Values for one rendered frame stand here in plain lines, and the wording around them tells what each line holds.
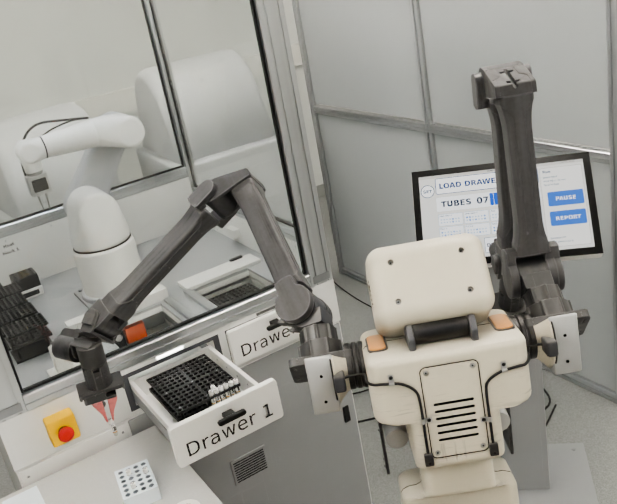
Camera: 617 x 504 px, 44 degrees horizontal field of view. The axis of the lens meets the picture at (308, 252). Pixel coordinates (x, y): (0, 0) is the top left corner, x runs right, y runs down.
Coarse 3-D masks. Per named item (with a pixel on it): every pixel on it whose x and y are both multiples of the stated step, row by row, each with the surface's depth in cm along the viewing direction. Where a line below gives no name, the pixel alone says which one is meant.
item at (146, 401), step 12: (204, 348) 219; (180, 360) 215; (216, 360) 216; (228, 360) 210; (156, 372) 212; (228, 372) 211; (240, 372) 203; (132, 384) 207; (144, 384) 211; (252, 384) 197; (144, 396) 200; (144, 408) 202; (156, 408) 194; (156, 420) 194; (168, 420) 188
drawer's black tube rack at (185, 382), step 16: (176, 368) 210; (192, 368) 208; (208, 368) 208; (160, 384) 203; (176, 384) 202; (192, 384) 201; (208, 384) 200; (160, 400) 202; (176, 400) 200; (192, 400) 194; (176, 416) 193
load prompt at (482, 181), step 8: (456, 176) 231; (464, 176) 231; (472, 176) 230; (480, 176) 230; (488, 176) 229; (440, 184) 232; (448, 184) 231; (456, 184) 231; (464, 184) 230; (472, 184) 230; (480, 184) 229; (488, 184) 228; (440, 192) 231; (448, 192) 231; (456, 192) 230
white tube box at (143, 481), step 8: (136, 464) 190; (144, 464) 191; (120, 472) 189; (136, 472) 188; (152, 472) 186; (120, 480) 185; (128, 480) 185; (136, 480) 184; (144, 480) 183; (152, 480) 183; (120, 488) 182; (128, 488) 182; (136, 488) 181; (144, 488) 182; (152, 488) 180; (128, 496) 179; (136, 496) 179; (144, 496) 180; (152, 496) 181; (160, 496) 182
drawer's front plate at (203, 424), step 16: (272, 384) 190; (224, 400) 185; (240, 400) 186; (256, 400) 189; (272, 400) 191; (192, 416) 181; (208, 416) 182; (256, 416) 190; (272, 416) 192; (176, 432) 179; (192, 432) 181; (208, 432) 183; (240, 432) 188; (176, 448) 180; (192, 448) 182; (208, 448) 184
